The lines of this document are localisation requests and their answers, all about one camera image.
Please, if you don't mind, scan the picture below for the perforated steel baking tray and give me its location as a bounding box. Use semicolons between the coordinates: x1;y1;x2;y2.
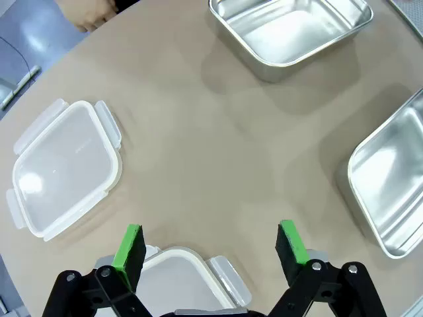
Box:
388;0;423;37

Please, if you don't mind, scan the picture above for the thin black floor cable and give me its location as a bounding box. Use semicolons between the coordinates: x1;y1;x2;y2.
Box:
0;35;34;77

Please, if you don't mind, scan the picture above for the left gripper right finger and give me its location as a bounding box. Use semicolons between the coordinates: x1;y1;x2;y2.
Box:
267;220;387;317

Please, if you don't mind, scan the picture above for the steel airtight container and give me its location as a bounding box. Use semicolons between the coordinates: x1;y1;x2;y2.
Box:
336;87;423;260

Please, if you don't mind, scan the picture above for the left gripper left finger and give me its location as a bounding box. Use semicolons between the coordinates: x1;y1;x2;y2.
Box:
41;224;153;317

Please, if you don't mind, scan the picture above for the empty steel container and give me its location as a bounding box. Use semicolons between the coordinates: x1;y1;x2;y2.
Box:
208;0;374;83

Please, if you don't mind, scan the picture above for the person's right hand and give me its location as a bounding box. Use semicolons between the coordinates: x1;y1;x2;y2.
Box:
61;0;117;33

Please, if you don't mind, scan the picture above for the white plastic container lid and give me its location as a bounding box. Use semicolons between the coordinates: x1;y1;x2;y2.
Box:
137;246;252;312
5;98;123;242

